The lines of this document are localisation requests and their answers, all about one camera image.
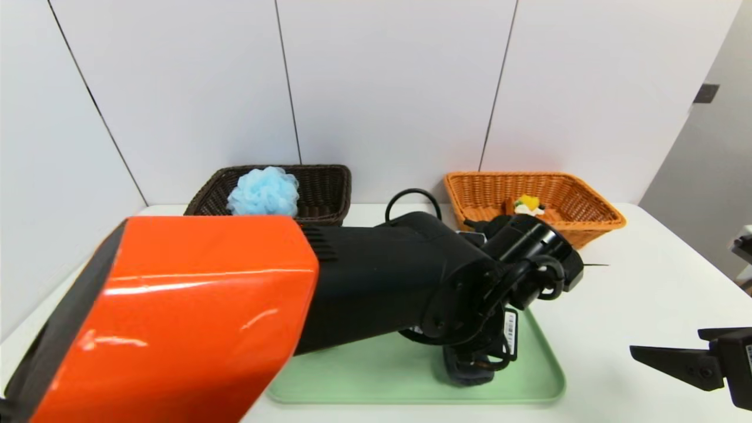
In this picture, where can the toy waffle with fruit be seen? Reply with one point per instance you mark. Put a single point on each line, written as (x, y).
(529, 204)

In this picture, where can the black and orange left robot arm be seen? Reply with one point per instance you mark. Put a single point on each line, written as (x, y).
(205, 305)

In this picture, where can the dark wall plate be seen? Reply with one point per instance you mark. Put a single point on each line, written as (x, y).
(707, 94)

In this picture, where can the blue mesh bath loofah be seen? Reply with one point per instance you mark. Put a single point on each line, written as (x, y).
(264, 194)

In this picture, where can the light green plastic tray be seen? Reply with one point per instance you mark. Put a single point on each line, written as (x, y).
(382, 376)

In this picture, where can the dark brown wicker basket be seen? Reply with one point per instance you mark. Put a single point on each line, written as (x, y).
(323, 194)

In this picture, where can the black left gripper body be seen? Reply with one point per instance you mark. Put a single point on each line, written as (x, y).
(509, 332)

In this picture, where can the dark grey towel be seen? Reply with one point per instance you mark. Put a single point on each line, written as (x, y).
(470, 376)

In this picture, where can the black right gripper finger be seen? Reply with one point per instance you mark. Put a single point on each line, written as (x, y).
(681, 364)
(719, 333)

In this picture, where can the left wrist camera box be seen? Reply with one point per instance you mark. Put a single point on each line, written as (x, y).
(510, 332)

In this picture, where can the orange wicker basket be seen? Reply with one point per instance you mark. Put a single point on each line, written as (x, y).
(587, 217)

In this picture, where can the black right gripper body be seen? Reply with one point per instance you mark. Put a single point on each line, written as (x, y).
(741, 359)

